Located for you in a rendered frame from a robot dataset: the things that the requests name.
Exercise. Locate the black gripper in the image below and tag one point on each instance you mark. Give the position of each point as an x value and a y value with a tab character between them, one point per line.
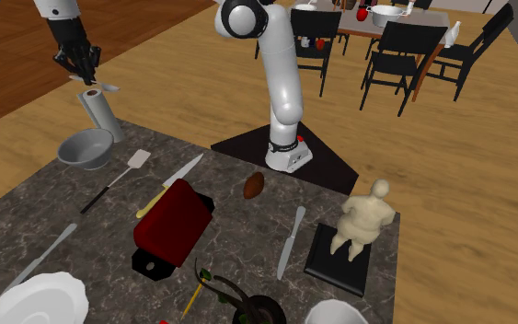
66	33

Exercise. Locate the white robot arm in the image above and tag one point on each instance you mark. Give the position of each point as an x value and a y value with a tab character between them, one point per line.
281	76

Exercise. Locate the white paper towel roll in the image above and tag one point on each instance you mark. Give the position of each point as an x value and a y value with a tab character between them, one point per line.
104	114

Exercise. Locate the grey bowl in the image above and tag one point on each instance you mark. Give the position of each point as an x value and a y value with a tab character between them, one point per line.
83	150

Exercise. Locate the red toaster with black base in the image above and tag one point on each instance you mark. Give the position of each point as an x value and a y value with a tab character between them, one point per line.
173	224

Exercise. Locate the silver table knife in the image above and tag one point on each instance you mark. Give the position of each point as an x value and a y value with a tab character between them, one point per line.
290	244
43	255

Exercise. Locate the brown egg-shaped object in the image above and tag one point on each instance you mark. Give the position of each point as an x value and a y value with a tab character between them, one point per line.
253	186

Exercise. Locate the black dining chair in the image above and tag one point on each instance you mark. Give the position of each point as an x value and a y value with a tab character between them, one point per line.
413	40
317	24
420	3
494	27

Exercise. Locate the white plate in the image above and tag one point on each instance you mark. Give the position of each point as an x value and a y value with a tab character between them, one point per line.
39	300

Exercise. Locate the yellow pencil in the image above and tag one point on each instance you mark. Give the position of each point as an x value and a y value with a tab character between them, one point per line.
193	298

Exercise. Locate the dark robot stand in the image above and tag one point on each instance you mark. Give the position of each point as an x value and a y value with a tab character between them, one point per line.
330	168

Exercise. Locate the plant in black pot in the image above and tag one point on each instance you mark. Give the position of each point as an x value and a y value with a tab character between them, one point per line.
258	312

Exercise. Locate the cream figure on black base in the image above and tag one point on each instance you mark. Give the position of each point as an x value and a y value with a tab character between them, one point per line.
364	220

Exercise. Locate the dining table with dishes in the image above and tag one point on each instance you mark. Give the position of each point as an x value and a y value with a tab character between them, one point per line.
424	20

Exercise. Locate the white bowl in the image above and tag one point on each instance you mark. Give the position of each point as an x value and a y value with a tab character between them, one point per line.
334	314

